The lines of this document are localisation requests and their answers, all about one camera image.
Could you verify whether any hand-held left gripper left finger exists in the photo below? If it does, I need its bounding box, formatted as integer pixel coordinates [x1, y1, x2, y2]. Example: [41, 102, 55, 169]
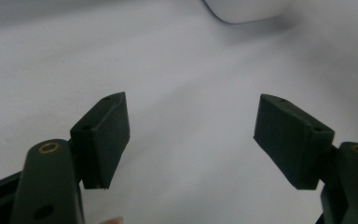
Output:
[69, 91, 131, 190]

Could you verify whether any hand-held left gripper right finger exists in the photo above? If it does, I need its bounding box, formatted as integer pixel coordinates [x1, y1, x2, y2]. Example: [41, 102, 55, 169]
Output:
[253, 92, 336, 191]

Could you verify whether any white square bowl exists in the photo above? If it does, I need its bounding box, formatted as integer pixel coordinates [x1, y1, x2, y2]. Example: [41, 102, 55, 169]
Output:
[202, 0, 296, 25]

